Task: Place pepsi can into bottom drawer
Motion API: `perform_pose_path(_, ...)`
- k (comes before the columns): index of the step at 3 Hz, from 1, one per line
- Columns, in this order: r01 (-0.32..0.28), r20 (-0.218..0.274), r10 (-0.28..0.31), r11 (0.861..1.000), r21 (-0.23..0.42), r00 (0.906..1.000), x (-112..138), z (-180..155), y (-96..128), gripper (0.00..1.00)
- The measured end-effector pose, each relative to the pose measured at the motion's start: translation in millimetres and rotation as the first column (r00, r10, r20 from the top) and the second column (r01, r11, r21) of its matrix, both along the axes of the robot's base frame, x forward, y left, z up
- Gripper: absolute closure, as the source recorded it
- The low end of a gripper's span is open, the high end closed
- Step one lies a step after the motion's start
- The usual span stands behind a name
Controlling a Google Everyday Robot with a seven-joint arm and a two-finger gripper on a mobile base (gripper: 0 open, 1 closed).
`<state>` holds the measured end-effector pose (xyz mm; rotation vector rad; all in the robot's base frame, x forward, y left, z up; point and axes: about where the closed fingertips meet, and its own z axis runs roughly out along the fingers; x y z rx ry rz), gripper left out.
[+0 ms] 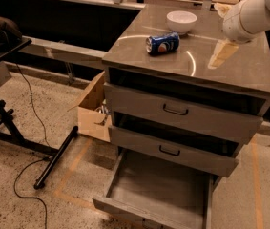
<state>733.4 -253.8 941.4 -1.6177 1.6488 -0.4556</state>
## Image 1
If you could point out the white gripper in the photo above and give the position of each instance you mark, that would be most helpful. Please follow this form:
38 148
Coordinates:
234 24

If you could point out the blue pepsi can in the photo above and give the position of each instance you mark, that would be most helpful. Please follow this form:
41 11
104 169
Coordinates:
162 44

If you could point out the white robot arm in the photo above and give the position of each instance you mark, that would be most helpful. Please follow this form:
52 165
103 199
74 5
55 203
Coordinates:
262 17

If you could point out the grey metal drawer cabinet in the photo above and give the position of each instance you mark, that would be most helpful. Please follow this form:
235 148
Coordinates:
240 85

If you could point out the grey top drawer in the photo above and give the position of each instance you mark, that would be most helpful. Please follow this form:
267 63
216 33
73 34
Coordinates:
182 114

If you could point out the grey middle drawer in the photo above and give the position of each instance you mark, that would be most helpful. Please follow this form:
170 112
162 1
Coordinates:
211 163

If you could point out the grey open bottom drawer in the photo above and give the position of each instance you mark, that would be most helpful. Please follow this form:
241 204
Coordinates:
152 193

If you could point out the white ceramic bowl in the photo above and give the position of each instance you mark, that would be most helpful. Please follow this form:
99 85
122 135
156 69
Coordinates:
181 21

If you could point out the brown cardboard box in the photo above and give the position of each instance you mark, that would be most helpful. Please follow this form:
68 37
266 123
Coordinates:
92 119

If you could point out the black metal stand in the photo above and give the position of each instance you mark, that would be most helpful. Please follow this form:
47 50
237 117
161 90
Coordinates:
10 133

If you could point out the grey metal workbench rail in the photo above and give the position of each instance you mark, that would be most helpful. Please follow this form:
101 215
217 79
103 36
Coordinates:
66 53

